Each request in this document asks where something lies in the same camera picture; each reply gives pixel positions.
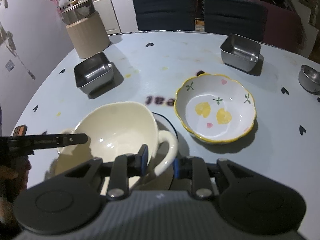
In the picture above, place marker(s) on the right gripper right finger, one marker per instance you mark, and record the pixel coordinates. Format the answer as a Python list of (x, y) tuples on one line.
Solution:
[(194, 169)]

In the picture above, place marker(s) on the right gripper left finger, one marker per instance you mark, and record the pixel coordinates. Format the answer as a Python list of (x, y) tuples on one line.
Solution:
[(124, 167)]

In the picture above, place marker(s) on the cream two-handled ceramic bowl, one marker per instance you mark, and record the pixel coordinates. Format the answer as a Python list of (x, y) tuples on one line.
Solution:
[(116, 129)]

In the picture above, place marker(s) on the lemon pattern scalloped bowl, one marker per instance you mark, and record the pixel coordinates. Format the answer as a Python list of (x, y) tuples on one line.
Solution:
[(215, 108)]

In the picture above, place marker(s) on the steel square tray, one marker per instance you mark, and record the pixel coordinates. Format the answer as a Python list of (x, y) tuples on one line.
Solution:
[(93, 73), (240, 52)]

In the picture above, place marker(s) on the left hand of person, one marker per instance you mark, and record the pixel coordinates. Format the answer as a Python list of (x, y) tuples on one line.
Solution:
[(13, 182)]

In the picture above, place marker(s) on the orange phone on table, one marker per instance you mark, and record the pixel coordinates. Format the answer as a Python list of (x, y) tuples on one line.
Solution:
[(20, 130)]

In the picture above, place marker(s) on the small round steel bowl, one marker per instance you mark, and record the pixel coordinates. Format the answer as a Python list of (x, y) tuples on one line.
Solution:
[(309, 79)]

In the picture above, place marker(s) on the dark blue chair right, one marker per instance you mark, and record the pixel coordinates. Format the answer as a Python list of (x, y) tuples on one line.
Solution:
[(241, 17)]

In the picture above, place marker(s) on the dark blue chair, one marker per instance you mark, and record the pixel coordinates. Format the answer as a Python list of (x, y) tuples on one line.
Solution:
[(241, 17), (165, 14)]

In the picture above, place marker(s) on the dark blue chair left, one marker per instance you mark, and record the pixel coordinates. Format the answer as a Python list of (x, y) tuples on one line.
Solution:
[(165, 14)]

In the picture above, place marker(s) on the white kitchen cabinet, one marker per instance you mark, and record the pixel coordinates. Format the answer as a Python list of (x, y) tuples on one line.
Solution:
[(107, 15)]

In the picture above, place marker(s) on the maroon chair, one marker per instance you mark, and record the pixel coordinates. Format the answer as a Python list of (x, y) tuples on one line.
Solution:
[(283, 28)]

